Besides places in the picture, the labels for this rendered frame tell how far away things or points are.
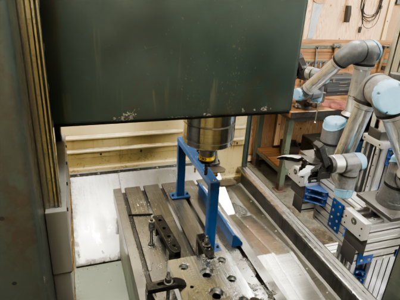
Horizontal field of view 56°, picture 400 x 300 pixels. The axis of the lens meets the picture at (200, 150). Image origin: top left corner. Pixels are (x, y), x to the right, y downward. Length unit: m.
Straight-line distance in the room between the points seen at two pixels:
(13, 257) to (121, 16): 0.55
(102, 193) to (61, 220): 1.27
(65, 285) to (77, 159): 1.26
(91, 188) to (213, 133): 1.26
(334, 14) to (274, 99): 3.49
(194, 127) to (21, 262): 0.56
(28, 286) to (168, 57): 0.59
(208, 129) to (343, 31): 3.67
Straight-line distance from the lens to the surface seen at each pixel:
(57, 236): 0.95
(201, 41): 0.94
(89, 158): 2.22
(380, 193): 1.88
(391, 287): 1.59
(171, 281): 1.28
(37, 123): 0.83
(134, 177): 2.25
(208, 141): 1.08
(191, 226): 1.72
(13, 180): 0.75
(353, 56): 2.08
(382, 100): 1.48
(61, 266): 1.00
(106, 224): 2.07
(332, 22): 4.51
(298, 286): 1.78
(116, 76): 0.91
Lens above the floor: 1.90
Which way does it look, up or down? 24 degrees down
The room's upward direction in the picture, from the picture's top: 3 degrees clockwise
